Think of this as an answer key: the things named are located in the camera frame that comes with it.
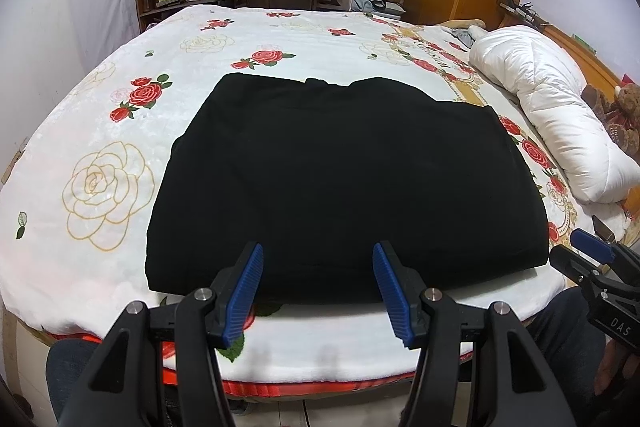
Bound brown teddy bear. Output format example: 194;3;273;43
580;82;640;152

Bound person's leg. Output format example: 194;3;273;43
520;289;616;408
45;339;101;427

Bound black sweater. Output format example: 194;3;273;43
144;73;550;303

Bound grey cloth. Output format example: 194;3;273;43
447;28;481;50

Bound person's right leg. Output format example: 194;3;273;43
520;289;616;408

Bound floral printed blanket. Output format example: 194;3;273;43
0;2;640;383

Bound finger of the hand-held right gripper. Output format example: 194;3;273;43
549;244;608;293
570;216;618;265

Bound person's right hand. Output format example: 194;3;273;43
595;336;640;403

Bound white quilted duvet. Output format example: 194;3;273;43
468;26;632;205

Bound black device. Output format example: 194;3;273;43
495;0;543;28

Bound person's left leg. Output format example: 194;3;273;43
45;339;101;427

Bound red-trimmed mattress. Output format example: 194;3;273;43
30;327;481;408

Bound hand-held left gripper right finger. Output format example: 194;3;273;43
371;241;578;427

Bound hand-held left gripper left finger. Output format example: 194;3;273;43
70;241;266;427

